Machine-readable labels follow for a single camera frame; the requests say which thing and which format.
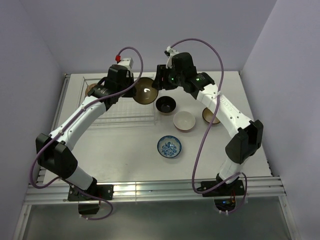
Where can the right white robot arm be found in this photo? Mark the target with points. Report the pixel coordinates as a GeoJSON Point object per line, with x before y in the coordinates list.
{"type": "Point", "coordinates": [245, 133]}

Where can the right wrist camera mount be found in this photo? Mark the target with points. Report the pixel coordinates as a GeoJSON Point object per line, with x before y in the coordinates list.
{"type": "Point", "coordinates": [180, 62]}

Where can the tan bowl speckled outside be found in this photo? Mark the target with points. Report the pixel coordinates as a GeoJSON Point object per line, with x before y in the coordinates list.
{"type": "Point", "coordinates": [89, 89]}

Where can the aluminium rail frame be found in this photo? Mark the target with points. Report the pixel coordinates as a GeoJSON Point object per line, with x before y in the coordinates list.
{"type": "Point", "coordinates": [152, 191]}

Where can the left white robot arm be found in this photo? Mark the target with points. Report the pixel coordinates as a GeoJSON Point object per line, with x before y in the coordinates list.
{"type": "Point", "coordinates": [54, 151]}

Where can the white wire dish rack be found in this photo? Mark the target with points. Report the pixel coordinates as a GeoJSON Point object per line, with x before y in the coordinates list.
{"type": "Point", "coordinates": [127, 113]}

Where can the blue white patterned bowl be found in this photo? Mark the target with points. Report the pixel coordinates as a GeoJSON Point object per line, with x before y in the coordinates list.
{"type": "Point", "coordinates": [169, 146]}

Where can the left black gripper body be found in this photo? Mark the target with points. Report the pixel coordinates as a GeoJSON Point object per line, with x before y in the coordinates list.
{"type": "Point", "coordinates": [129, 82]}

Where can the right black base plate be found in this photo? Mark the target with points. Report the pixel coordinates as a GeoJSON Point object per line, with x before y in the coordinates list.
{"type": "Point", "coordinates": [235, 188]}

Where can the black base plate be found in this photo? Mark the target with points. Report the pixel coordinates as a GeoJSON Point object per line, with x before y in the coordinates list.
{"type": "Point", "coordinates": [235, 188]}
{"type": "Point", "coordinates": [104, 191]}

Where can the small tan bowl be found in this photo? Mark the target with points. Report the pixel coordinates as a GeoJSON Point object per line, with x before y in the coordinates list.
{"type": "Point", "coordinates": [207, 116]}

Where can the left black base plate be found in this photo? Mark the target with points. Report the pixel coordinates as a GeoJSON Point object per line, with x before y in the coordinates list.
{"type": "Point", "coordinates": [104, 191]}

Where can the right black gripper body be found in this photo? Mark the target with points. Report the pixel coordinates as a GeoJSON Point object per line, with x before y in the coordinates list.
{"type": "Point", "coordinates": [171, 80]}

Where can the white bowl red outside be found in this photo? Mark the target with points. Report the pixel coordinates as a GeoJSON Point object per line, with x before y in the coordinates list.
{"type": "Point", "coordinates": [184, 121]}

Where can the tan bowl dark rim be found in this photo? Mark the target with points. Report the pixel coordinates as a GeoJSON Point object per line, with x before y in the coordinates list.
{"type": "Point", "coordinates": [145, 93]}

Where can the black glazed bowl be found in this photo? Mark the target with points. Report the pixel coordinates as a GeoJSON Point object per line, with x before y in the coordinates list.
{"type": "Point", "coordinates": [166, 105]}

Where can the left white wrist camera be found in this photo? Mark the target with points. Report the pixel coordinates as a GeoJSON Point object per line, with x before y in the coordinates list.
{"type": "Point", "coordinates": [125, 62]}

